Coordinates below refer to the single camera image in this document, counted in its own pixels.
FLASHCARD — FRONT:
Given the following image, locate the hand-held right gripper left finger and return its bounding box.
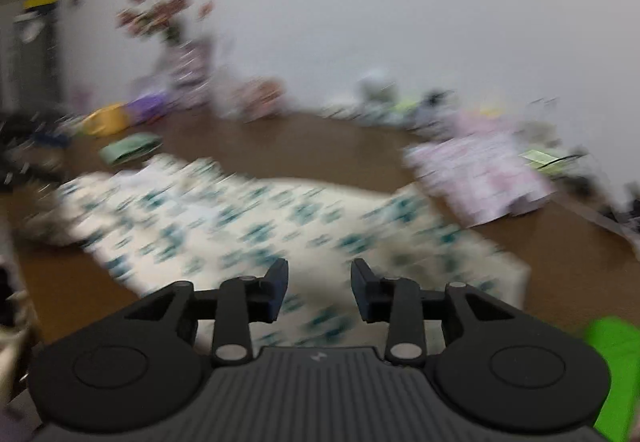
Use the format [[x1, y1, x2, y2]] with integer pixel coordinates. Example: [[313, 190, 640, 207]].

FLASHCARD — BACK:
[[124, 258, 290, 369]]

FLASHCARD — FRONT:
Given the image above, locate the pile of pale cloths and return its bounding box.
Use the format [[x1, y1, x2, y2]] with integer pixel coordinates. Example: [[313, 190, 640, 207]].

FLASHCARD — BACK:
[[322, 68, 456, 133]]

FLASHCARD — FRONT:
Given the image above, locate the pink flower bouquet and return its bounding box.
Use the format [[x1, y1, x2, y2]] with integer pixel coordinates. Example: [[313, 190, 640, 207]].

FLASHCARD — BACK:
[[116, 0, 216, 46]]

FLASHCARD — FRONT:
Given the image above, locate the folded light green cloth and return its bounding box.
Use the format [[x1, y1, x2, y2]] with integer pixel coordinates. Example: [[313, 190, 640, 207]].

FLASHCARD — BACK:
[[99, 132, 164, 166]]

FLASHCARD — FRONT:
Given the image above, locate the dark clutter pile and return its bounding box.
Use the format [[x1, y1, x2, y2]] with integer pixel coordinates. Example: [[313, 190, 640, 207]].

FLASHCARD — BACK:
[[0, 111, 73, 188]]

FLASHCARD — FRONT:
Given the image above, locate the yellow plastic basin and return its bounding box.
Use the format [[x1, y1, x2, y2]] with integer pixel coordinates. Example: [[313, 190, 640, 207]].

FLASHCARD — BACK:
[[81, 104, 130, 138]]

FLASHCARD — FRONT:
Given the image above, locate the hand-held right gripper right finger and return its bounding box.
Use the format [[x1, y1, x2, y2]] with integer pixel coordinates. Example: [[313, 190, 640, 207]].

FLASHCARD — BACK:
[[350, 258, 517, 368]]

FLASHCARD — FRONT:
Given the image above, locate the pink printed cloth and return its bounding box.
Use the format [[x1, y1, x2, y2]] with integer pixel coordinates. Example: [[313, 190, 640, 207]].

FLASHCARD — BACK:
[[402, 115, 557, 228]]

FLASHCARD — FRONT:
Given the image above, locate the purple plastic basin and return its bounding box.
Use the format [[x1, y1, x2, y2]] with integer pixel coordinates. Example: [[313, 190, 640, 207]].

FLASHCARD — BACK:
[[124, 91, 170, 124]]

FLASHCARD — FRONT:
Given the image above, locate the bright green object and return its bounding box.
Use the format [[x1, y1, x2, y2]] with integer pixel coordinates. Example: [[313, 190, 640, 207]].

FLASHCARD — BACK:
[[582, 316, 640, 442]]

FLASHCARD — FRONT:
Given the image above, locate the purple printed bag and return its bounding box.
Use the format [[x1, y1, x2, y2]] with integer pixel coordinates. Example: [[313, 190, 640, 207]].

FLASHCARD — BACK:
[[150, 36, 217, 110]]

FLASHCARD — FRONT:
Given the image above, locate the dark tall shelf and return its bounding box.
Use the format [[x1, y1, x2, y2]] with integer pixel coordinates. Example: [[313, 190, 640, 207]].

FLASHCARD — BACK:
[[0, 0, 67, 114]]

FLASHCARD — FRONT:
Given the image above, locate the white teal printed cloth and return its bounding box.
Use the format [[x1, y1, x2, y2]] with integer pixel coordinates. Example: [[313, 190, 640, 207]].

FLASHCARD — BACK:
[[20, 155, 532, 348]]

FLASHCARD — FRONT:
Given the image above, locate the pink printed box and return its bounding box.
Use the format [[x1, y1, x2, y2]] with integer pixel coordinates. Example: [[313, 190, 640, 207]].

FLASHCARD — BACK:
[[215, 75, 288, 123]]

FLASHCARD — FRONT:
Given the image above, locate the light green paper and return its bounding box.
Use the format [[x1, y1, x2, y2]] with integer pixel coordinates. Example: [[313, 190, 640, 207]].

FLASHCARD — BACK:
[[519, 149, 558, 169]]

